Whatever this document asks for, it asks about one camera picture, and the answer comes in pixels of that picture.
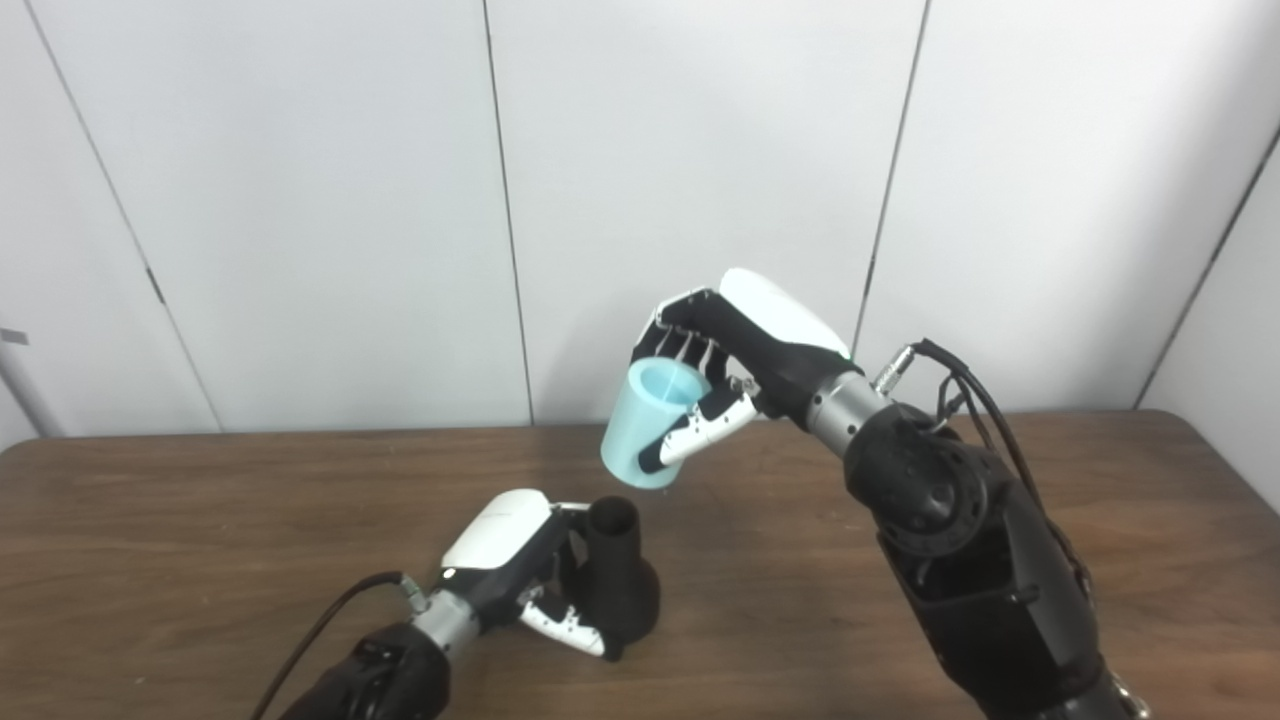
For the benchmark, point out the black nozzle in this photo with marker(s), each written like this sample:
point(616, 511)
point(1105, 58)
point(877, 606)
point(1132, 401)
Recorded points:
point(620, 590)

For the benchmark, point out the small grey wall label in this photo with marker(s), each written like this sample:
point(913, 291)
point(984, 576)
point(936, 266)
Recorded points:
point(12, 337)

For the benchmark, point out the black panel hinge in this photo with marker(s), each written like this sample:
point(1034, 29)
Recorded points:
point(155, 285)

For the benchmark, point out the white and black left hand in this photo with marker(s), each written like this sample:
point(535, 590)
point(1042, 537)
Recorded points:
point(500, 535)

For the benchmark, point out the white and black right hand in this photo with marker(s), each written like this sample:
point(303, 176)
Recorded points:
point(780, 340)

